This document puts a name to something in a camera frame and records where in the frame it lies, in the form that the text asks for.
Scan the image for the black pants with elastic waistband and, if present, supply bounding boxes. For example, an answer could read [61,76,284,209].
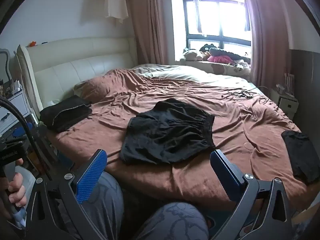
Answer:
[120,98,217,165]

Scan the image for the person's legs in grey trousers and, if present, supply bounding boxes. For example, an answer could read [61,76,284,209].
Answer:
[75,171,125,240]

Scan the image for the white nightstand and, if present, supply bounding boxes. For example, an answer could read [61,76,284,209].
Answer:
[0,90,33,136]

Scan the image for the brown pillow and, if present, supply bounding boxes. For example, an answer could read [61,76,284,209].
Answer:
[74,76,118,101]

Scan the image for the white bedside cabinet right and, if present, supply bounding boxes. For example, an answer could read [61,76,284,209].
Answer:
[271,90,299,121]

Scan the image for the white cloth wad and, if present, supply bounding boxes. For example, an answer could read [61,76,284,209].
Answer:
[12,206,27,228]

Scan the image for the black braided cable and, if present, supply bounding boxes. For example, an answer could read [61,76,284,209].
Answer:
[0,97,59,173]

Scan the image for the brown blanket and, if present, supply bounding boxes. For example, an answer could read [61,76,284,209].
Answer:
[47,69,312,205]

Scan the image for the person's left hand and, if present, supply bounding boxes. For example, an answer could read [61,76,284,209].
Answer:
[7,172,27,208]

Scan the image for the brown plush toy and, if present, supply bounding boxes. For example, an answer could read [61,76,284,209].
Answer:
[182,47,203,62]

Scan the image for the person's right leg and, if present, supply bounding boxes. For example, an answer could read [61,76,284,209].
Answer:
[135,201,209,240]

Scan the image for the black cable tangle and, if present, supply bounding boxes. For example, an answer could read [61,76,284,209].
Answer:
[221,87,271,106]

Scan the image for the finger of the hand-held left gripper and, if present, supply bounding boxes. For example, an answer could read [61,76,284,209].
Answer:
[37,124,75,175]
[11,126,34,139]

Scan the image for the grey white duvet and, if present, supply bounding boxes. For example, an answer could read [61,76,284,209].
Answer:
[131,64,269,96]

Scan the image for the folded black pants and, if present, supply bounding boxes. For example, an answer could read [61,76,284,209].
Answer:
[39,96,93,133]

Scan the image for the cream padded headboard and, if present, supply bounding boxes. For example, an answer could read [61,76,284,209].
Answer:
[16,37,138,120]

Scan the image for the window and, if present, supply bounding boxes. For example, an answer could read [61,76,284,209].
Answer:
[182,0,252,56]

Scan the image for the pink brown curtain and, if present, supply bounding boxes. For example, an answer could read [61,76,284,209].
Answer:
[124,0,176,67]
[239,0,292,88]

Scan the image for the white hanging cloth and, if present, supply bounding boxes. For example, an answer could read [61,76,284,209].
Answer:
[104,0,129,25]

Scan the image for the pink cloth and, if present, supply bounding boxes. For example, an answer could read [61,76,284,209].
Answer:
[207,55,232,64]

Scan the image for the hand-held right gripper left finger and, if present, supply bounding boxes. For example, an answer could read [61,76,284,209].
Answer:
[25,149,108,240]

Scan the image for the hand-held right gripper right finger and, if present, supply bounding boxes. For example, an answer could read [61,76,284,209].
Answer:
[209,149,293,240]

